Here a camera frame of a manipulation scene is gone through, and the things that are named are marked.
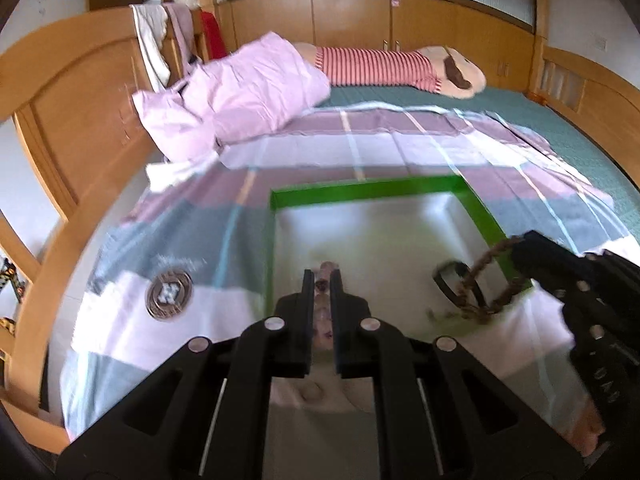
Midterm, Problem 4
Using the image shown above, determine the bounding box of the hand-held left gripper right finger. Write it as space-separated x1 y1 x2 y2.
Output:
329 269 586 480

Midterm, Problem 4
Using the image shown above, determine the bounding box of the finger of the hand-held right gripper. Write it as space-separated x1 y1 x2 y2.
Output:
512 245 588 307
520 231 601 281

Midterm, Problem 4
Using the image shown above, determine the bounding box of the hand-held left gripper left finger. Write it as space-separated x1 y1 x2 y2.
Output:
55 269 317 480

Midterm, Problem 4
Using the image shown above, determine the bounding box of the pink and brown bead bracelet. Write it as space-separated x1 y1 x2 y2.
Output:
312 260 337 351

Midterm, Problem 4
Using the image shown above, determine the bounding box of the brown wooden bead bracelet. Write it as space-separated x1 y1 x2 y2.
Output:
460 237 523 317

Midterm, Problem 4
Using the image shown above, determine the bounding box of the green cardboard box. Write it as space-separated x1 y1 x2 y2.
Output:
269 175 534 480

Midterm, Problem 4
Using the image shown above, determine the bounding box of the black leather band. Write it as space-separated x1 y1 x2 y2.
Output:
433 259 483 307

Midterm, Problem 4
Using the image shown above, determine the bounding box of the person's right hand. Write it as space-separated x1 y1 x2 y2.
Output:
574 402 608 455

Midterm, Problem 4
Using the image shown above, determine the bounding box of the checked printed bed sheet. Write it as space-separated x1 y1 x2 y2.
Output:
62 102 631 441

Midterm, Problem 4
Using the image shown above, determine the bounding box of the wooden footboard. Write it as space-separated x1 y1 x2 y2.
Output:
530 45 640 136

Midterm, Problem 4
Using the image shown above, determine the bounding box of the striped plush toy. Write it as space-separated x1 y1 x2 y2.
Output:
292 42 488 100

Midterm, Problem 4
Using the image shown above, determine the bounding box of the red cloth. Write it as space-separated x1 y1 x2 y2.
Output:
201 11 229 61

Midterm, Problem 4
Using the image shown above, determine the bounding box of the wooden wardrobe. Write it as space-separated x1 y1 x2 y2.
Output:
195 0 640 96

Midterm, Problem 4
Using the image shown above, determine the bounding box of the wooden headboard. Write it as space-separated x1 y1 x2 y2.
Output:
0 7 201 453

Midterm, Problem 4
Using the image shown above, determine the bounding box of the white hanging garment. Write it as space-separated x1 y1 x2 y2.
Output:
130 4 172 89

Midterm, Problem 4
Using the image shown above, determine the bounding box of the pink hanging garment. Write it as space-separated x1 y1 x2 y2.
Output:
162 2 197 61

